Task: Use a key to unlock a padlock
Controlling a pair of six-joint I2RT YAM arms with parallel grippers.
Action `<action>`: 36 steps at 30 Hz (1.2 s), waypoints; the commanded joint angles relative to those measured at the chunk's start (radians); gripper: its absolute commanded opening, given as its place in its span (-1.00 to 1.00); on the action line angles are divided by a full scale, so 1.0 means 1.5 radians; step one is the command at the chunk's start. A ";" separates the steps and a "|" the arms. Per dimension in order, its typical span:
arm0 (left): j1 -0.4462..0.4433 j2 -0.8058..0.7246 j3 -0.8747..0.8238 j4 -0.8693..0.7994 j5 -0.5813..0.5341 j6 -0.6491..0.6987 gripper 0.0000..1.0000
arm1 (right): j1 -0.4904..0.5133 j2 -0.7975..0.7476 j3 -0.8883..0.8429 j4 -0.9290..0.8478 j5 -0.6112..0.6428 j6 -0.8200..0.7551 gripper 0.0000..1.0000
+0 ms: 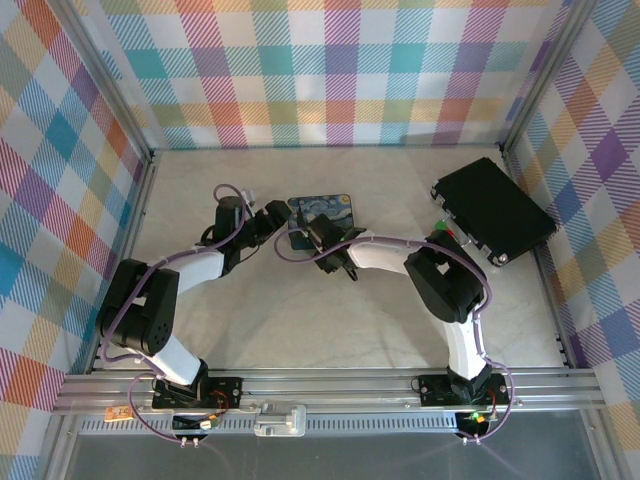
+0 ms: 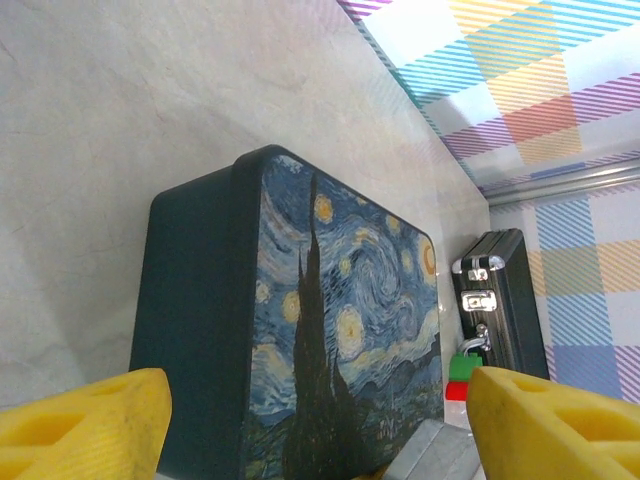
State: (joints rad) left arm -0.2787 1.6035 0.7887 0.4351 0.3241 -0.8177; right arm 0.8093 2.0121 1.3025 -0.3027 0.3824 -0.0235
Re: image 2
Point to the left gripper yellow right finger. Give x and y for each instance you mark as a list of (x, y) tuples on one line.
[(550, 435)]

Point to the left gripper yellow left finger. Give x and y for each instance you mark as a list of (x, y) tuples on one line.
[(85, 430)]

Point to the red padlock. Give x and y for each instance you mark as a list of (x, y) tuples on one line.
[(456, 392)]

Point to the green padlock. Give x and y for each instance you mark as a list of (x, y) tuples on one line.
[(462, 367)]

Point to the pale grey box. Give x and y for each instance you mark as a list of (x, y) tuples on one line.
[(435, 450)]

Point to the black hard case silver latches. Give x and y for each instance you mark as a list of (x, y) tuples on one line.
[(515, 300)]

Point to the starry night painted tin box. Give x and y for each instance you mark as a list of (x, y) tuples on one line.
[(310, 325)]

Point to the aluminium corner post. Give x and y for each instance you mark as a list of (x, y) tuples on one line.
[(575, 182)]

